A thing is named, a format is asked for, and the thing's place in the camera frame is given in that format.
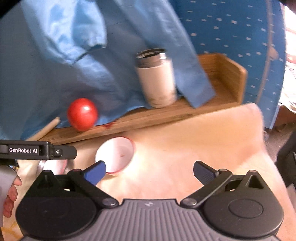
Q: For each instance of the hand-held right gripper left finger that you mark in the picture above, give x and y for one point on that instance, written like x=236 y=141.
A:
x=96 y=173

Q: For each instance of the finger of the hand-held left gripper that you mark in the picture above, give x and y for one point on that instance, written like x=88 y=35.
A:
x=63 y=151

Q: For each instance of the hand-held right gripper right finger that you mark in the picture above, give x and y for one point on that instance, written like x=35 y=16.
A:
x=204 y=172

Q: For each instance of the white red-rimmed ceramic bowl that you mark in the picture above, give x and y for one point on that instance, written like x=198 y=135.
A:
x=118 y=153
x=55 y=165

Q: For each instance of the steel bowl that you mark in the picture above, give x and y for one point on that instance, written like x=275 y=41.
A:
x=40 y=165

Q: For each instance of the person's left hand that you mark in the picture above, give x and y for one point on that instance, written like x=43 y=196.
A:
x=12 y=193

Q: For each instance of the cream rolling pin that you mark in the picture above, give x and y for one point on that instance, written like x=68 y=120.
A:
x=44 y=131

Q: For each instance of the cream table cloth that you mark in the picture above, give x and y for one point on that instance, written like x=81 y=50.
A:
x=185 y=143

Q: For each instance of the red tomato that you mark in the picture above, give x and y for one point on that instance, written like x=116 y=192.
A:
x=82 y=114

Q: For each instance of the wooden shelf board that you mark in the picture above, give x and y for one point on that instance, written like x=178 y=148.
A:
x=222 y=92

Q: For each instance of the black mesh chair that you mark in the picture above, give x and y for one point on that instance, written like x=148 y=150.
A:
x=289 y=166

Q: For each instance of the white thermos cup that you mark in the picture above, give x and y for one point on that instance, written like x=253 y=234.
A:
x=157 y=83

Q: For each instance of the light blue shirt cloth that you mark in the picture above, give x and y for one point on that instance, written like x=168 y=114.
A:
x=69 y=46

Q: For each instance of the blue white-dotted fabric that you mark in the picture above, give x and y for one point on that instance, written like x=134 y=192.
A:
x=231 y=46

